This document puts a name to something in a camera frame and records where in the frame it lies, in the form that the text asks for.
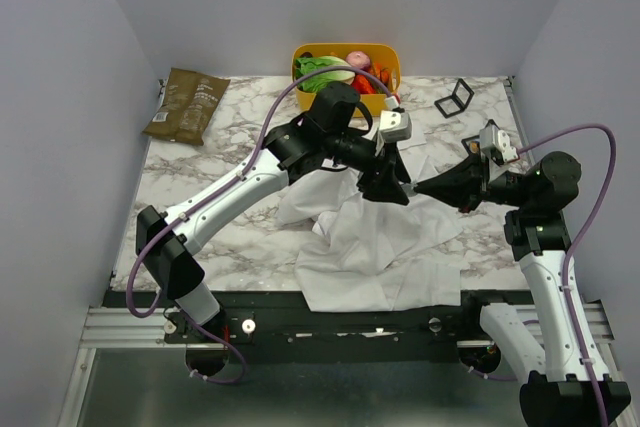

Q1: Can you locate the green lettuce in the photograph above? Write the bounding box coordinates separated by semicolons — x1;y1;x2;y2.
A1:
293;55;355;94

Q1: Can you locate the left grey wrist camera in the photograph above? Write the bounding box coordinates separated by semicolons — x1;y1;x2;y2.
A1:
376;96;412;151

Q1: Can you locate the white shirt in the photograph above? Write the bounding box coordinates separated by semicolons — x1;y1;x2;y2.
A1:
276;169;462;313

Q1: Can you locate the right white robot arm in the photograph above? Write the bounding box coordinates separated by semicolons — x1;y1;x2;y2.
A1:
413;152;631;426

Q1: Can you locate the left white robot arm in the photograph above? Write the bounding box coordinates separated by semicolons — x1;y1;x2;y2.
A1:
136;82;412;342

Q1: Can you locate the near black folding stand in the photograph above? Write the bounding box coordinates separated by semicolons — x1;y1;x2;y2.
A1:
461;119;501;161

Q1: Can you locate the yellow plastic bin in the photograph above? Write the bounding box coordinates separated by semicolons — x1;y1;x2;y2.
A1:
291;43;401;117

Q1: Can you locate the red pepper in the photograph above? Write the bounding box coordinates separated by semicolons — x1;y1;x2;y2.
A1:
351;74;377;95

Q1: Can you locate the brown snack bag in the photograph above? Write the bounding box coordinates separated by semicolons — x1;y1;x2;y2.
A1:
142;68;231;146

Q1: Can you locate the far black folding stand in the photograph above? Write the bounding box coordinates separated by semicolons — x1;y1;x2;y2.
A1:
434;78;475;119

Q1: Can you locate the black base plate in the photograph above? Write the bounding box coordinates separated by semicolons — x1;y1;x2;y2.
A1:
102;288;531;381

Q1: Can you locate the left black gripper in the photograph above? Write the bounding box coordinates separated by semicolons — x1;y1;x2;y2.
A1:
324;130;411;207

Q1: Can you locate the orange carrot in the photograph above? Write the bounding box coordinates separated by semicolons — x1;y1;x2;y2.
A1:
366;62;395;94

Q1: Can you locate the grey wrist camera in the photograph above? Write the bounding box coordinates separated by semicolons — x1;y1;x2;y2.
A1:
479;124;519;166
376;96;412;151

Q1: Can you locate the red onion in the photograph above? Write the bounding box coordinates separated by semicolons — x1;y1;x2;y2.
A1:
345;51;372;71

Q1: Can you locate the black folding stand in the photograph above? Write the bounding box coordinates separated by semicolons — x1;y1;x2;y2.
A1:
461;119;501;161
434;78;475;119

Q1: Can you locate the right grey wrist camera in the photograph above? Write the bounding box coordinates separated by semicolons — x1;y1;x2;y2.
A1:
479;124;519;166

